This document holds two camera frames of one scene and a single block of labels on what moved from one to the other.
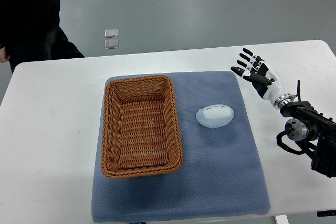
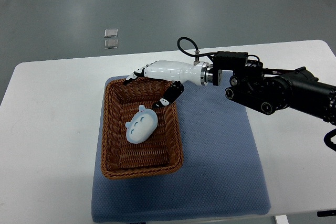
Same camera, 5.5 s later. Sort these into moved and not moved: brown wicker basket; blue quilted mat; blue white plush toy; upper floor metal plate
Moved: blue white plush toy
Not moved: brown wicker basket; upper floor metal plate; blue quilted mat
